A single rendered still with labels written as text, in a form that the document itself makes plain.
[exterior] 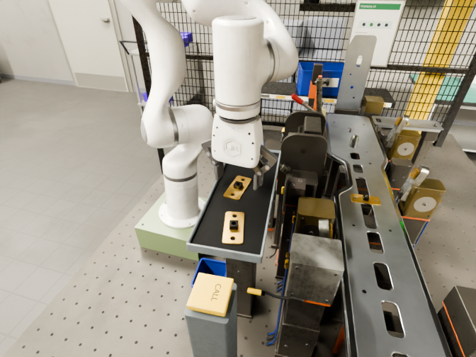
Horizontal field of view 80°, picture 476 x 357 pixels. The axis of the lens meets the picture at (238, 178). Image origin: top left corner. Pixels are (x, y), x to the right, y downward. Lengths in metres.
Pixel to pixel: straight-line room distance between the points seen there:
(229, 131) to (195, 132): 0.37
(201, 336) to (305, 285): 0.23
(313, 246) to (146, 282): 0.65
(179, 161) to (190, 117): 0.15
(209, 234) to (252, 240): 0.08
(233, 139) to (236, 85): 0.11
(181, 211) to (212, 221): 0.50
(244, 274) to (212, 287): 0.32
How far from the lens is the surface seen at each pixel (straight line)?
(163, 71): 0.87
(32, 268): 2.36
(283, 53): 0.53
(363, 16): 1.77
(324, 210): 0.75
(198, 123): 0.91
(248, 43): 0.49
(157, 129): 0.88
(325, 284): 0.62
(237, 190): 0.64
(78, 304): 1.12
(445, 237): 1.43
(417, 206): 1.04
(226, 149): 0.57
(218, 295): 0.47
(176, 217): 1.09
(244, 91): 0.50
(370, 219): 0.90
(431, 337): 0.72
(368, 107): 1.56
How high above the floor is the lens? 1.56
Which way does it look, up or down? 36 degrees down
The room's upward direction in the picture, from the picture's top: straight up
